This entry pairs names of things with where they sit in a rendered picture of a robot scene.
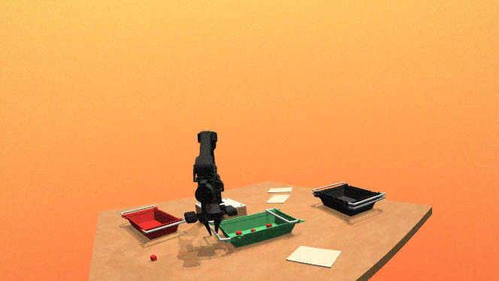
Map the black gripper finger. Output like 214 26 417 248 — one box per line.
199 220 212 236
214 217 225 234

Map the cream flat rectangular pad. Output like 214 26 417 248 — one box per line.
286 246 341 268
266 195 290 204
268 188 292 193

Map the green plastic tray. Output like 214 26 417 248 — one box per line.
219 208 304 248

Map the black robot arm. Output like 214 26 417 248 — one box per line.
193 130 227 221

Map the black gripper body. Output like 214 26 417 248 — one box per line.
184 196 237 224

